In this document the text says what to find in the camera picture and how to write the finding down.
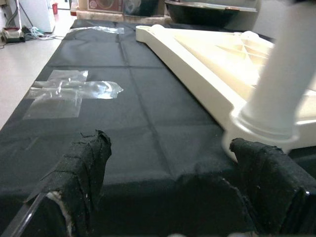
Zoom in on black wok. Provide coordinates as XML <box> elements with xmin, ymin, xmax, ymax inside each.
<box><xmin>164</xmin><ymin>1</ymin><xmax>257</xmax><ymax>25</ymax></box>

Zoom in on clear tape cross patch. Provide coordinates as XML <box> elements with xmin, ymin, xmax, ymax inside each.
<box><xmin>23</xmin><ymin>70</ymin><xmax>124</xmax><ymax>120</ymax></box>

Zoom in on black plastic bag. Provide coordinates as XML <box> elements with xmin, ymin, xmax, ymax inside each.
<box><xmin>123</xmin><ymin>0</ymin><xmax>165</xmax><ymax>17</ymax></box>

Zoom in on beige patterned cloth cover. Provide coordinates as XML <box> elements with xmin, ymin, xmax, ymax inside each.
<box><xmin>76</xmin><ymin>9</ymin><xmax>171</xmax><ymax>24</ymax></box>

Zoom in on clear plastic container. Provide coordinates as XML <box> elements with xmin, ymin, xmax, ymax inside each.
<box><xmin>172</xmin><ymin>0</ymin><xmax>260</xmax><ymax>12</ymax></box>

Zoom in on grey upright hose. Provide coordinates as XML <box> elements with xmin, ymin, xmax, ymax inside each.
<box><xmin>4</xmin><ymin>0</ymin><xmax>28</xmax><ymax>28</ymax></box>

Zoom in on cream plastic children table top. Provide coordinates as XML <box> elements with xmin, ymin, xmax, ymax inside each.
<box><xmin>135</xmin><ymin>24</ymin><xmax>316</xmax><ymax>163</ymax></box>

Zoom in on small floor appliance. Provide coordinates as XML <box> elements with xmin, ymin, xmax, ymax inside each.
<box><xmin>1</xmin><ymin>26</ymin><xmax>25</xmax><ymax>44</ymax></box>

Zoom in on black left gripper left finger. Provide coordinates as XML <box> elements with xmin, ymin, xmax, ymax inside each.
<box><xmin>0</xmin><ymin>129</ymin><xmax>113</xmax><ymax>237</ymax></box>

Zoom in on tangled floor cables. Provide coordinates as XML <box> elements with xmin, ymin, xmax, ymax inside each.
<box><xmin>23</xmin><ymin>26</ymin><xmax>65</xmax><ymax>41</ymax></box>

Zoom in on white cabinet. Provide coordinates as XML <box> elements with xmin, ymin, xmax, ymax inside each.
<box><xmin>18</xmin><ymin>0</ymin><xmax>56</xmax><ymax>33</ymax></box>

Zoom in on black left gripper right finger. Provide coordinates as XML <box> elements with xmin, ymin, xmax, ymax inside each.
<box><xmin>229</xmin><ymin>138</ymin><xmax>316</xmax><ymax>235</ymax></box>

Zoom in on black tablecloth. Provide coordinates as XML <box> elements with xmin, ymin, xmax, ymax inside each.
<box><xmin>0</xmin><ymin>19</ymin><xmax>316</xmax><ymax>237</ymax></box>

